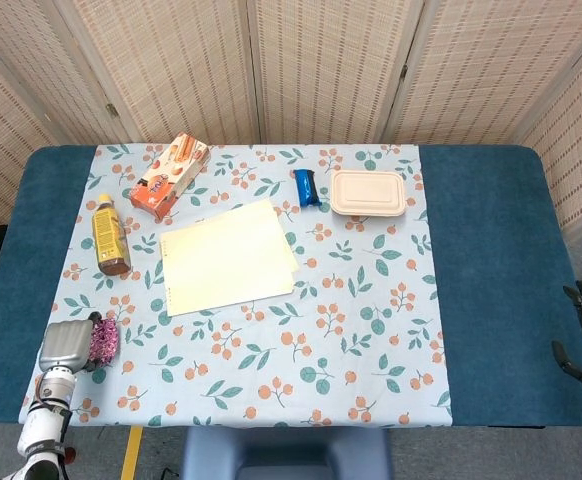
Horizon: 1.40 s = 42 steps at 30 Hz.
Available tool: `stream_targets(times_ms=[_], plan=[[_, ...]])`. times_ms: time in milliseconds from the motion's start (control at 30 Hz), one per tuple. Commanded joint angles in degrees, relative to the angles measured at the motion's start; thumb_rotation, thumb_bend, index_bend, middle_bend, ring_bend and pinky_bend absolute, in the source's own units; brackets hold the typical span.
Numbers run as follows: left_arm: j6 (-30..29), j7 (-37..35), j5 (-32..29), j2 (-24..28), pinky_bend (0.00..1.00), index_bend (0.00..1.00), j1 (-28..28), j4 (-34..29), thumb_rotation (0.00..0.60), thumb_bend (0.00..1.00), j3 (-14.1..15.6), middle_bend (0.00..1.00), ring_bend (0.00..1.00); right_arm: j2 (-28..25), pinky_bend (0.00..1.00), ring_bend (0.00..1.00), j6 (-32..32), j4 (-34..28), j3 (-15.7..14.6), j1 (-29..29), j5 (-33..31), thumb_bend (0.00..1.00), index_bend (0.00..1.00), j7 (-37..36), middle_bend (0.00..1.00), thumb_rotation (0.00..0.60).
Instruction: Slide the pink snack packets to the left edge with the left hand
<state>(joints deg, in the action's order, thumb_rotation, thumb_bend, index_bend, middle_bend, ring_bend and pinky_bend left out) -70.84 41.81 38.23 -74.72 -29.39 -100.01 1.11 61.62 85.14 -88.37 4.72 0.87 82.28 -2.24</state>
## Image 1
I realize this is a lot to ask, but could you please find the cream loose-leaf paper pad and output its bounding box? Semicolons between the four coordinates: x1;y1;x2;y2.
159;198;296;318

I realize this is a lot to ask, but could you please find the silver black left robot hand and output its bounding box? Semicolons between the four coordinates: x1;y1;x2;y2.
38;310;105;374

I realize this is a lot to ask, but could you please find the blue snack packet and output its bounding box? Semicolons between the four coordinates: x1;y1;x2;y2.
292;168;320;207

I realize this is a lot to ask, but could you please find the beige lidded lunch box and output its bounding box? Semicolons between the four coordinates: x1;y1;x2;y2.
328;169;407;218

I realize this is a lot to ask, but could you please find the tea bottle with yellow label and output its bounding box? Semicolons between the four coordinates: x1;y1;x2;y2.
90;194;133;276

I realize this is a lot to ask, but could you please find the light blue fruit-print tablecloth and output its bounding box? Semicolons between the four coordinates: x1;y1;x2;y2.
18;143;455;429

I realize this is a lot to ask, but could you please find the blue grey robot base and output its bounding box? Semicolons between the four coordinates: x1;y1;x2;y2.
180;427;393;480

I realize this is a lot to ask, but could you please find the teal table cover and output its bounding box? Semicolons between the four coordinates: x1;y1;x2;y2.
0;143;582;430

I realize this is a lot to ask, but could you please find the loose cream paper sheet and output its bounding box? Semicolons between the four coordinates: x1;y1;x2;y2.
269;209;301;275

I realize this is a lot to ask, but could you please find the orange biscuit box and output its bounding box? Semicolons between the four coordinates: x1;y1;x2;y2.
129;131;211;224

